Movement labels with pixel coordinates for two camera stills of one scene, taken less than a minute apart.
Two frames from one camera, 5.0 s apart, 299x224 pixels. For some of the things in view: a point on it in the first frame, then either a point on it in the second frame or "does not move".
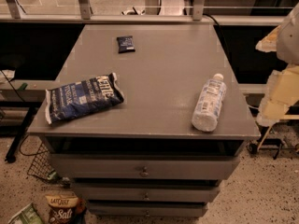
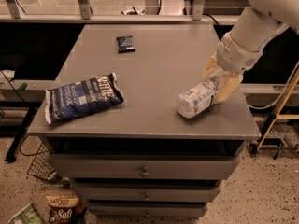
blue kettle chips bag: x=81 y=98 does not move
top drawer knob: x=144 y=173 does not move
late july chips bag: x=64 y=207 does not move
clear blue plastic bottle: x=211 y=97 -> x=197 y=99
